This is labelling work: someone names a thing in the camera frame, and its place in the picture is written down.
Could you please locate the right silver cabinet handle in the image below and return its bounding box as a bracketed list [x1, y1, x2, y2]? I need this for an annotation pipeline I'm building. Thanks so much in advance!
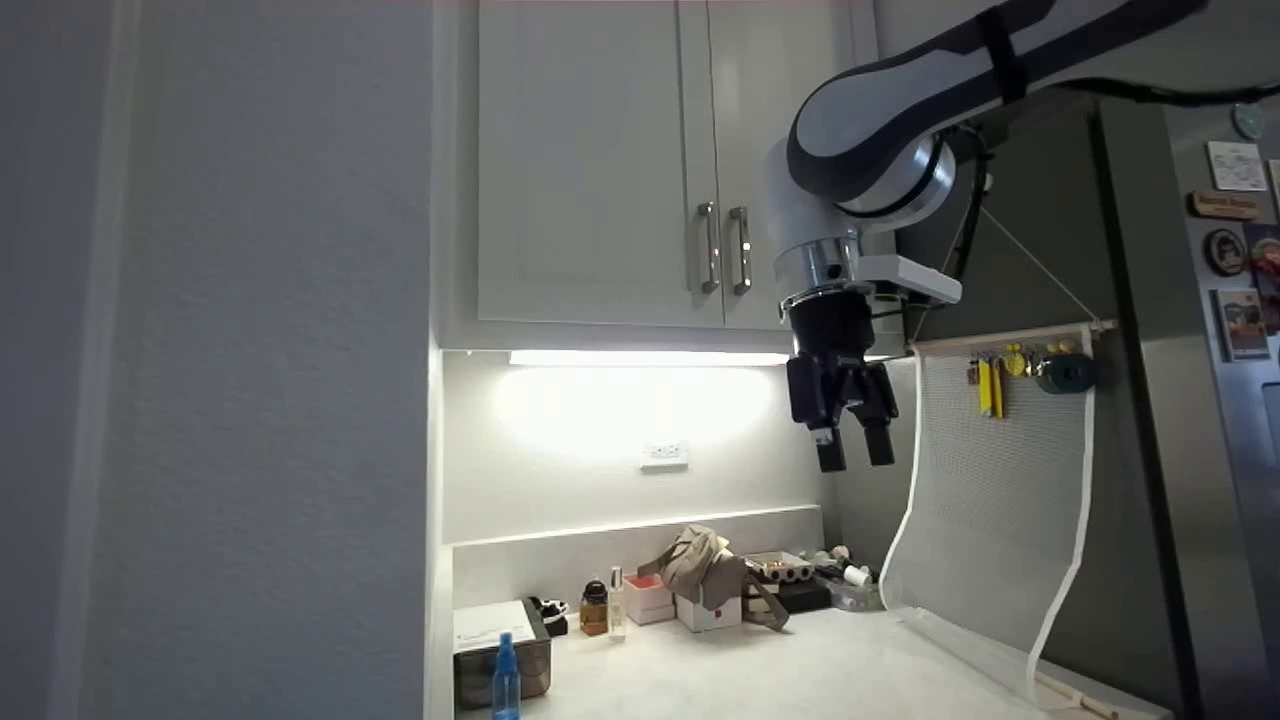
[728, 204, 751, 296]

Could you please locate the white wall outlet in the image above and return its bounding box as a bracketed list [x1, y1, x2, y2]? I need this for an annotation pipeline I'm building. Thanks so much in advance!
[638, 442, 687, 473]

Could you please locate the left silver cabinet handle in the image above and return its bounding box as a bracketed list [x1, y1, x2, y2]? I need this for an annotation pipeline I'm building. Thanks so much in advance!
[697, 198, 719, 296]

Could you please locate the blue plastic bottle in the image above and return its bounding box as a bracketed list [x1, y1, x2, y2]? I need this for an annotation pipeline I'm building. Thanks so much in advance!
[487, 630, 519, 720]

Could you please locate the pink white box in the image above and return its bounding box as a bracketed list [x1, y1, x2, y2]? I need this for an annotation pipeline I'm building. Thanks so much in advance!
[622, 565, 677, 627]

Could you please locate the white upper cabinet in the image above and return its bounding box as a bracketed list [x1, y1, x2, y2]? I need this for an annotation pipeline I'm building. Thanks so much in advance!
[433, 0, 876, 353]

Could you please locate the under-cabinet light strip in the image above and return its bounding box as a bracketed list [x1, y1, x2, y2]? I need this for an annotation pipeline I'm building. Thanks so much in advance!
[507, 348, 788, 366]

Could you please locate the dark green round tag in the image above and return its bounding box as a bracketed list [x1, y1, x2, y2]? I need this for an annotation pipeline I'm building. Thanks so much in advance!
[1037, 353, 1096, 396]

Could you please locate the dark metal tray box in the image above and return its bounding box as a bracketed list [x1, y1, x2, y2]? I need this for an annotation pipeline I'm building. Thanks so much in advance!
[453, 599, 553, 706]

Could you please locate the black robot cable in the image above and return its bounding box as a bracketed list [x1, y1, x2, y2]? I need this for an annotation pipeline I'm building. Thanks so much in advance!
[1061, 72, 1280, 110]

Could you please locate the stainless steel fridge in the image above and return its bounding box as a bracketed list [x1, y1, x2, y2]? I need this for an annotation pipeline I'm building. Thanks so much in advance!
[906, 76, 1280, 720]

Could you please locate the white square fridge magnet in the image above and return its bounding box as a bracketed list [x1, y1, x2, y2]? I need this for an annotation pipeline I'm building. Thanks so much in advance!
[1207, 138, 1266, 193]

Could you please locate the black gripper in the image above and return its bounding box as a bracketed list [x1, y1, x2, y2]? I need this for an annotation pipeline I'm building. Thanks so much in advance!
[788, 290, 894, 473]

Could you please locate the white mesh net with rod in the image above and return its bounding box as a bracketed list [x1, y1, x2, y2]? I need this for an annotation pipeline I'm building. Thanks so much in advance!
[876, 195, 1119, 699]

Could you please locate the Los Angeles postcard magnet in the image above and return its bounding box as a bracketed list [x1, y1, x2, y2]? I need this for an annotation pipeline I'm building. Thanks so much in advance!
[1212, 286, 1266, 358]

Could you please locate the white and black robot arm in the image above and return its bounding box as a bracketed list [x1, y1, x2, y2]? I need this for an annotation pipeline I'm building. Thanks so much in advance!
[767, 0, 1207, 473]

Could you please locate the silver cabinet handle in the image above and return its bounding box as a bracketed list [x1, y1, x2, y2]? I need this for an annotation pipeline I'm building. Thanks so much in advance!
[728, 204, 751, 296]
[697, 198, 719, 296]

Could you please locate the yellow clip on net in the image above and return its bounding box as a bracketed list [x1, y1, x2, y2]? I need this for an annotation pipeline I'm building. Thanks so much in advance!
[971, 356, 1009, 418]

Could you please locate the small black gadget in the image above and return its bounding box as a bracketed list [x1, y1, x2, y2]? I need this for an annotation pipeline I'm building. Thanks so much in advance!
[525, 594, 568, 635]

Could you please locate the round dark fridge magnet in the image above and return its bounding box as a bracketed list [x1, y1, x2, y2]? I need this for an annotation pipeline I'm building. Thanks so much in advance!
[1202, 227, 1249, 274]

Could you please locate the brown bar fridge magnet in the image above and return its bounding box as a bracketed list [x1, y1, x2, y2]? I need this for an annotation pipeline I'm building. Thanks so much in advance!
[1187, 193, 1263, 224]

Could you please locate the brown glass jar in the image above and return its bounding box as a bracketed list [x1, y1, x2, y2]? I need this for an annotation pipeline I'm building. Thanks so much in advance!
[580, 580, 606, 635]

